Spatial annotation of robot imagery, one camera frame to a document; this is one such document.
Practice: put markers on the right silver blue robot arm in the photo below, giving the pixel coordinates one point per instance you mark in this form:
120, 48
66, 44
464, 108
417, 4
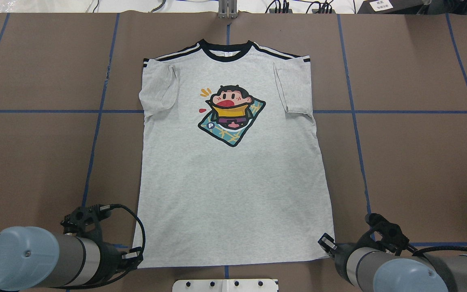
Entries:
383, 260

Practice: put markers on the white camera mast base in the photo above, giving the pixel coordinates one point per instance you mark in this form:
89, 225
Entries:
226, 285

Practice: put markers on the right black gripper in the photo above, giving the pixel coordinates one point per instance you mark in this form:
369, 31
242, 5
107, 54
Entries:
342, 254

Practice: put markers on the grey cartoon print t-shirt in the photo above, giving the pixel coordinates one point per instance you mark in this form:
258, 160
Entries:
231, 170

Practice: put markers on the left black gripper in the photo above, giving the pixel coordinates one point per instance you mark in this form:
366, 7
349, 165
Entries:
112, 256

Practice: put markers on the black power strip plugs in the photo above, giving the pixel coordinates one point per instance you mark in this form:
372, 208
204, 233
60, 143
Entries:
300, 6

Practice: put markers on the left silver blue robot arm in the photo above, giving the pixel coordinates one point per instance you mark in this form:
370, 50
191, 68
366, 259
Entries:
76, 259

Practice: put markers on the black box with label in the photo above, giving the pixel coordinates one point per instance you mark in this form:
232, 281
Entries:
401, 7

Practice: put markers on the aluminium frame post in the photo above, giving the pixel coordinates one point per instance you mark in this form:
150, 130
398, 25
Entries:
227, 9

